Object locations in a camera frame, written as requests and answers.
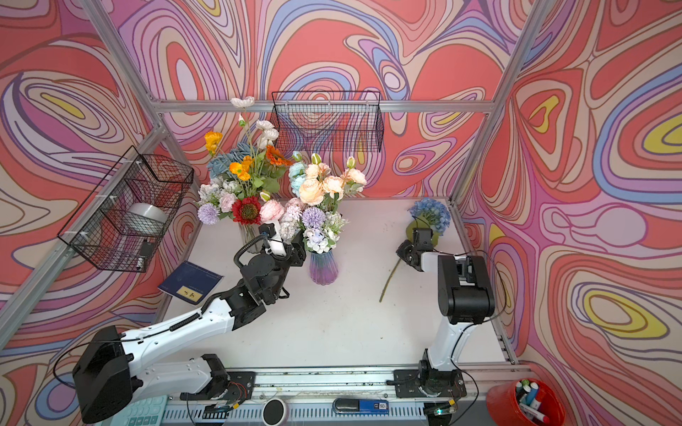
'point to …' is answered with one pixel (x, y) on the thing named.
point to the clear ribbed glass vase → (249, 232)
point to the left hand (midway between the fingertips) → (297, 230)
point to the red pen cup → (527, 402)
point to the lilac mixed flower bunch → (320, 231)
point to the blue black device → (361, 406)
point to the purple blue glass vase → (323, 267)
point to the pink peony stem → (272, 211)
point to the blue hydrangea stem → (426, 214)
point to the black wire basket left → (121, 224)
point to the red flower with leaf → (246, 210)
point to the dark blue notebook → (190, 282)
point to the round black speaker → (273, 412)
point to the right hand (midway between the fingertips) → (403, 254)
